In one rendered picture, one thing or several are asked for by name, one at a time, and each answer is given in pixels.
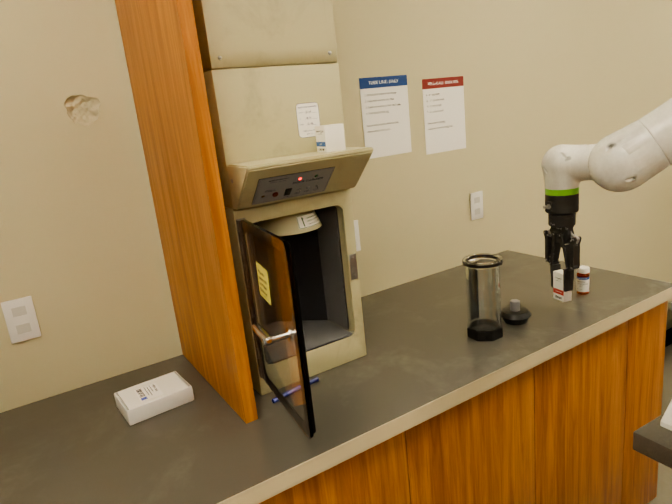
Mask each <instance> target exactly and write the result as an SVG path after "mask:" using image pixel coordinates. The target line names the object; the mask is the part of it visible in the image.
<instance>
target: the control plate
mask: <svg viewBox="0 0 672 504"><path fill-rule="evenodd" d="M334 169H335V167H329V168H323V169H317V170H311V171H305V172H299V173H293V174H287V175H281V176H275V177H269V178H263V179H259V181H258V184H257V188H256V191H255V194H254V198H253V201H252V205H255V204H260V203H266V202H271V201H276V200H281V199H286V198H292V197H297V196H302V195H307V194H312V193H317V192H323V191H325V189H326V187H327V184H328V182H329V180H330V178H331V175H332V173H333V171H334ZM316 174H318V177H316V178H315V177H314V176H315V175H316ZM299 177H302V179H301V180H298V178H299ZM316 185H319V186H318V188H317V187H315V186H316ZM308 186H310V189H309V190H308V189H306V187H308ZM288 188H292V190H291V193H290V195H286V196H284V193H285V190H286V189H288ZM298 188H301V189H300V190H301V191H297V189H298ZM275 192H278V196H276V197H273V196H272V194H273V193H275ZM262 195H265V197H264V198H261V196H262Z"/></svg>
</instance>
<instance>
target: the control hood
mask: <svg viewBox="0 0 672 504"><path fill-rule="evenodd" d="M372 153H373V148H372V147H346V150H342V151H335V152H328V153H323V152H317V151H316V152H310V153H303V154H296V155H289V156H283V157H276V158H269V159H263V160H256V161H249V162H242V163H236V164H229V165H228V166H227V171H228V177H229V184H230V190H231V197H232V203H233V208H234V209H236V210H241V209H246V208H251V207H256V206H261V205H266V204H272V203H277V202H282V201H287V200H292V199H297V198H302V197H307V196H313V195H318V194H323V193H328V192H333V191H338V190H343V189H348V188H353V187H355V186H356V185H357V183H358V181H359V179H360V177H361V175H362V173H363V171H364V169H365V167H366V165H367V163H368V161H369V159H370V157H371V155H372ZM329 167H335V169H334V171H333V173H332V175H331V178H330V180H329V182H328V184H327V187H326V189H325V191H323V192H317V193H312V194H307V195H302V196H297V197H292V198H286V199H281V200H276V201H271V202H266V203H260V204H255V205H252V201H253V198H254V194H255V191H256V188H257V184H258V181H259V179H263V178H269V177H275V176H281V175H287V174H293V173H299V172H305V171H311V170H317V169H323V168H329Z"/></svg>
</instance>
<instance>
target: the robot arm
mask: <svg viewBox="0 0 672 504"><path fill-rule="evenodd" d="M670 165H672V98H671V99H669V100H668V101H666V102H665V103H663V104H662V105H660V106H659V107H657V108H656V109H654V110H653V111H651V112H650V113H648V114H647V115H645V116H643V117H642V118H640V119H639V120H637V121H635V122H633V123H631V124H629V125H627V126H625V127H623V128H621V129H620V130H618V131H616V132H614V133H612V134H610V135H608V136H606V137H604V138H603V139H601V140H600V141H599V142H598V143H597V144H590V145H587V144H584V145H569V144H561V145H556V146H554V147H552V148H550V149H549V150H548V151H547V152H546V153H545V155H544V156H543V159H542V163H541V167H542V171H543V175H544V181H545V206H543V209H545V212H546V213H548V225H549V226H550V227H551V228H550V229H549V230H544V237H545V261H546V262H549V264H550V269H551V270H550V273H551V287H553V271H555V270H560V269H561V264H559V263H560V262H559V261H558V260H559V255H560V249H561V248H562V249H563V255H564V261H565V266H566V269H563V291H564V292H567V291H572V290H573V280H574V269H578V268H580V243H581V240H582V238H581V236H578V237H577V236H576V235H575V234H574V230H573V227H574V226H575V224H576V212H578V211H579V184H580V182H581V181H588V180H594V181H595V183H597V184H598V185H599V186H600V187H602V188H604V189H606V190H609V191H613V192H625V191H630V190H633V189H635V188H637V187H639V186H641V185H642V184H643V183H645V182H646V181H648V180H649V179H651V178H652V177H654V176H655V175H657V174H658V173H660V172H661V171H663V170H664V169H665V168H667V167H668V166H670ZM565 244H566V245H565ZM549 256H550V257H549Z"/></svg>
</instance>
